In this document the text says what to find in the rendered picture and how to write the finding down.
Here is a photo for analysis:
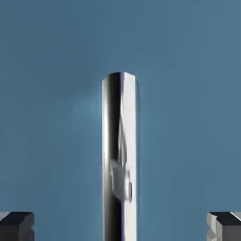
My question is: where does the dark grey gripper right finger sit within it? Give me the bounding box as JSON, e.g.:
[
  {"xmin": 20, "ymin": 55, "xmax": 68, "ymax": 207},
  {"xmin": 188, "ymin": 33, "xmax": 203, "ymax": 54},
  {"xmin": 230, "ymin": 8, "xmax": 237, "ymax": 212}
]
[{"xmin": 206, "ymin": 211, "xmax": 241, "ymax": 241}]

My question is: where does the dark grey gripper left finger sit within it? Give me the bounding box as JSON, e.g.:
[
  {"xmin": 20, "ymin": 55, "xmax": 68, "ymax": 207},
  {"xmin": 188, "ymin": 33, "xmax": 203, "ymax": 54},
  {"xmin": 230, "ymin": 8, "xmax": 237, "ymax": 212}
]
[{"xmin": 0, "ymin": 211, "xmax": 35, "ymax": 241}]

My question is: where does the blue painted drawer front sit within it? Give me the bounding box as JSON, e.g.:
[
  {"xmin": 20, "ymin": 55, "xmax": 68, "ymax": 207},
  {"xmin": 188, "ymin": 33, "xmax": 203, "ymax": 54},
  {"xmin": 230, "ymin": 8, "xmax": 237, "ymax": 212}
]
[{"xmin": 0, "ymin": 0, "xmax": 241, "ymax": 241}]

